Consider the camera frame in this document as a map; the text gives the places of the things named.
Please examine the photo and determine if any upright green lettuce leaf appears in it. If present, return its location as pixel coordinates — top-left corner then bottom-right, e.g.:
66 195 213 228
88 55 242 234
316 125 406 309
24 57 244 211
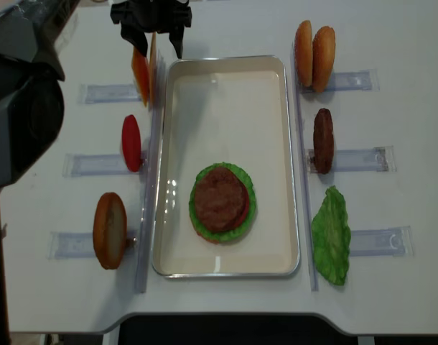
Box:
312 185 351 286

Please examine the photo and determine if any right long clear acrylic rail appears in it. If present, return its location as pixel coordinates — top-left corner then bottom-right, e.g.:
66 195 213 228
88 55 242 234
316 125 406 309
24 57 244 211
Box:
292 41 319 292

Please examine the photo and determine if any near sesame bun half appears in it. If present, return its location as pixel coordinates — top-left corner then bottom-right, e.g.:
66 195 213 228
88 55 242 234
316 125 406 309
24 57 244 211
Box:
312 26 336 93

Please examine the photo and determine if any upright red tomato slice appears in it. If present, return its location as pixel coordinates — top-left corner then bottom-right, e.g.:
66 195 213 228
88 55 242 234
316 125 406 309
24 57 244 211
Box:
121 115 142 173

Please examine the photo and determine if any long clear acrylic rail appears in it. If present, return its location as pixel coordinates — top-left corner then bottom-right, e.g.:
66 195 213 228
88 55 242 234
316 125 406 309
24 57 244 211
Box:
135 52 167 293
292 41 319 292

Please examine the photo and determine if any upright brown meat patty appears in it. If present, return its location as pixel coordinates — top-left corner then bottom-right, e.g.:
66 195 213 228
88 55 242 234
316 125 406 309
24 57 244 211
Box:
313 108 334 175

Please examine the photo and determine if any clear right bun holder stand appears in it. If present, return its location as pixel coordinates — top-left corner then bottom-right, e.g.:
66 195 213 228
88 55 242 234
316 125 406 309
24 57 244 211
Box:
299 68 381 95

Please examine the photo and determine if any sesame bun half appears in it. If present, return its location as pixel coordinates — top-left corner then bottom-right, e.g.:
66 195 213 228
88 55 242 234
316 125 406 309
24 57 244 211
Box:
312 26 336 93
294 20 313 87

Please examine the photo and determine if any upright bun slice left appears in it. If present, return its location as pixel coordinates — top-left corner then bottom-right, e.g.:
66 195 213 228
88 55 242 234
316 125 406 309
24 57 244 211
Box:
93 192 127 270

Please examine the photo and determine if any red tomato slice on tray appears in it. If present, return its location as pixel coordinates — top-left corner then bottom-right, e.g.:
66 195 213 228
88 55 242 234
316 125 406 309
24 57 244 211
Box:
235 183 250 227

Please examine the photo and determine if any brown meat patty on tray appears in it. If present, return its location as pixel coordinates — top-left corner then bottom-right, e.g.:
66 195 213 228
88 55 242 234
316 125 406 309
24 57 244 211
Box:
193 167 245 234

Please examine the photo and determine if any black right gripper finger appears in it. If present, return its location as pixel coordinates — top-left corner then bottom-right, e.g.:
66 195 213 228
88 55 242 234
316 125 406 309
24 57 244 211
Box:
169 25 185 59

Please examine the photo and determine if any clear patty holder stand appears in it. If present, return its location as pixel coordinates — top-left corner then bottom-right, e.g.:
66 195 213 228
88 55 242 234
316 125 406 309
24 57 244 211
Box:
307 145 399 175

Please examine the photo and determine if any clear cheese holder stand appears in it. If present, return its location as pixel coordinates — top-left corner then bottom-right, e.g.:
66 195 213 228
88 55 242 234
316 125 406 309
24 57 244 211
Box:
78 84 141 104

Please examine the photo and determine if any clear bun holder stand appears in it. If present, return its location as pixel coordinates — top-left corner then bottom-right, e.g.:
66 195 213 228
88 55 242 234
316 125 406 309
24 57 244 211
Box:
299 68 381 95
48 229 139 260

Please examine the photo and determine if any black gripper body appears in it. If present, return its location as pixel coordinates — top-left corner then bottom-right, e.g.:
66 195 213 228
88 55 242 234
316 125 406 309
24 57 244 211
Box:
111 0 192 33

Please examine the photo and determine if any clear lettuce holder stand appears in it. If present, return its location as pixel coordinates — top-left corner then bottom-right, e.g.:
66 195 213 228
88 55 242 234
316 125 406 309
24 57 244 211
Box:
350 226 414 257

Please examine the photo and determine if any orange cheese slice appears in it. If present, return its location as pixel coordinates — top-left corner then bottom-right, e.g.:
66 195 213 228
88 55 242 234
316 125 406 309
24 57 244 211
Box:
149 32 157 107
131 48 150 106

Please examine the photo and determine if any left long clear acrylic rail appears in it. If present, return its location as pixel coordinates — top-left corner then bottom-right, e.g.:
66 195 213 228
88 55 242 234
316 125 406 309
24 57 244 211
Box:
135 52 167 293

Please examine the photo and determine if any clear tomato holder stand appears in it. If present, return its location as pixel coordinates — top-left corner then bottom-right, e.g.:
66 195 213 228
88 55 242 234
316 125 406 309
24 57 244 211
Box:
62 154 134 178

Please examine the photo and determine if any clear left bun holder stand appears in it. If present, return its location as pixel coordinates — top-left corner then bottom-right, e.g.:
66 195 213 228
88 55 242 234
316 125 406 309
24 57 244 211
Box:
48 229 139 260

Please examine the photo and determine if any green lettuce leaf on tray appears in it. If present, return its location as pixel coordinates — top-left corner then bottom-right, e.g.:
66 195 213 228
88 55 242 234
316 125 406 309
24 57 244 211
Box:
189 162 257 244

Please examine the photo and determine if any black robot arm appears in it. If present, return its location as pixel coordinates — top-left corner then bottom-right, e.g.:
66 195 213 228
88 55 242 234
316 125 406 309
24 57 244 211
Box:
0 1 192 189

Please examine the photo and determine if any far sesame bun half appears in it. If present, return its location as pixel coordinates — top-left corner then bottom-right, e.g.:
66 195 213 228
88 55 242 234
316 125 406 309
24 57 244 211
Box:
294 20 313 87

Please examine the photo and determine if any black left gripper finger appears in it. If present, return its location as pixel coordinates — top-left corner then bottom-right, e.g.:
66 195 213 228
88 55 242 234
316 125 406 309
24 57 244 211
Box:
121 24 148 57

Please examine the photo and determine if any white rectangular serving tray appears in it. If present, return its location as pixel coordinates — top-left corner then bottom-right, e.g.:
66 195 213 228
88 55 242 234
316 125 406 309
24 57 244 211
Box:
152 55 299 278

